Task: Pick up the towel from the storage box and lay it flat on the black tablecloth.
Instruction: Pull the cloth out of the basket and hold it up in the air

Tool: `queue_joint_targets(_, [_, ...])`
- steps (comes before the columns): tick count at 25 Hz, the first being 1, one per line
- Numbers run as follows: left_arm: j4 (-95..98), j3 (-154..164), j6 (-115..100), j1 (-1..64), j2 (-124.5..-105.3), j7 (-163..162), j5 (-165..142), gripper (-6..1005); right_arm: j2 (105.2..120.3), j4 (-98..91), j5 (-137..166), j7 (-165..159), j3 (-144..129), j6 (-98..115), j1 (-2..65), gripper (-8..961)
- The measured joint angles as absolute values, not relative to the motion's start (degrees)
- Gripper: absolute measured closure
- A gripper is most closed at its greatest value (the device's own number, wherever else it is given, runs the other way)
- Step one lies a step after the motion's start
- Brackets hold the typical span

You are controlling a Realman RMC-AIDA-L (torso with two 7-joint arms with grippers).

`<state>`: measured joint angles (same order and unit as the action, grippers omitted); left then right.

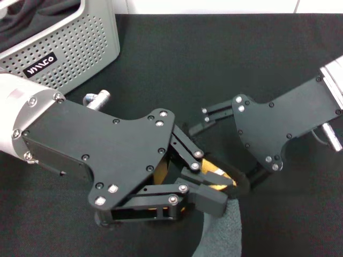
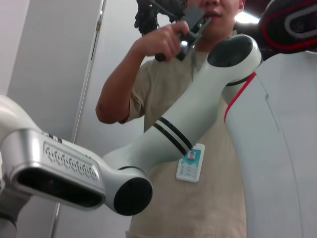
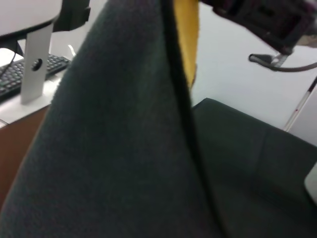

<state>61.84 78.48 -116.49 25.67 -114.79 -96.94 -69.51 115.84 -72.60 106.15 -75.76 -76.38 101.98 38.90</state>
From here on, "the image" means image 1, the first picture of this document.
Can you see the grey perforated storage box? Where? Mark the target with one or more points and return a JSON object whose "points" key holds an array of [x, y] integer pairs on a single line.
{"points": [[80, 40]]}

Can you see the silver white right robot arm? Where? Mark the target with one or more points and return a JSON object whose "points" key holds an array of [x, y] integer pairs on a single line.
{"points": [[335, 75]]}

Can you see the dark grey crumpled cloth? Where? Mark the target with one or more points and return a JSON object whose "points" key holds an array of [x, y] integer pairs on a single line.
{"points": [[32, 24]]}

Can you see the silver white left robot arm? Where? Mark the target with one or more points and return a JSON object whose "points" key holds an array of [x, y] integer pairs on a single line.
{"points": [[18, 107]]}

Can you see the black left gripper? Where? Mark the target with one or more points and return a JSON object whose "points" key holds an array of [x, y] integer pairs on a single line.
{"points": [[107, 147]]}

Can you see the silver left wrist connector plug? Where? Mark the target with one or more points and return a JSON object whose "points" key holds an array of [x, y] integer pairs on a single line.
{"points": [[97, 100]]}

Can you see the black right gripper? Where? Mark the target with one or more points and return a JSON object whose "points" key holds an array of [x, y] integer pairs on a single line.
{"points": [[273, 125]]}

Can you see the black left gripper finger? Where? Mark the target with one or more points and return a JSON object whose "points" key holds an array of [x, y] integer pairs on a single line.
{"points": [[206, 199]]}

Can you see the yellow towel with black edging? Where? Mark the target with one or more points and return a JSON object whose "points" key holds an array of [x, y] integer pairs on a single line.
{"points": [[225, 233]]}

